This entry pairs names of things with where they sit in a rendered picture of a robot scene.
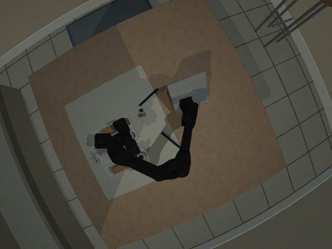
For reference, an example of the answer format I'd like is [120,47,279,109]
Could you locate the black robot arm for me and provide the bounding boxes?
[94,96,199,182]

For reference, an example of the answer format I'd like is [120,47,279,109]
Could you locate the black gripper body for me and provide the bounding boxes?
[113,118,141,156]

